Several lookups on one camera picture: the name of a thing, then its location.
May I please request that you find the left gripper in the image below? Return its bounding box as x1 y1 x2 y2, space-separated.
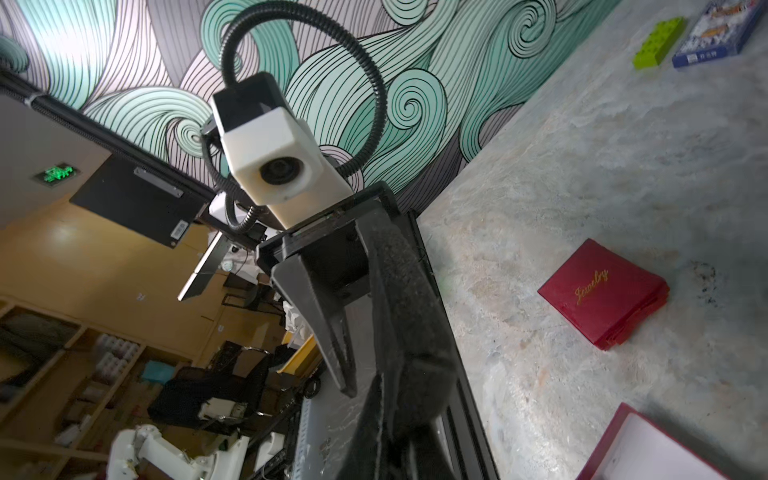
257 182 420 398

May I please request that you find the red jewelry box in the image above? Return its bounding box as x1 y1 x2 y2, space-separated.
538 239 670 351

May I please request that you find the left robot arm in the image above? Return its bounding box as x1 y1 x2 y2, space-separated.
219 1 409 177

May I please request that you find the green exit sign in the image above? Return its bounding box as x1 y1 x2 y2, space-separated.
32 163 80 188

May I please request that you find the green small block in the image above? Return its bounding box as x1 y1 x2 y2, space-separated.
632 17 686 70

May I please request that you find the small card pack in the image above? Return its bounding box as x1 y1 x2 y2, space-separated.
672 0 767 68

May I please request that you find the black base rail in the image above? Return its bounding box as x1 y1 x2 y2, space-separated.
436 338 499 480

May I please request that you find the black wall panel outside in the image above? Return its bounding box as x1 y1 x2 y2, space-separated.
70 155 211 248

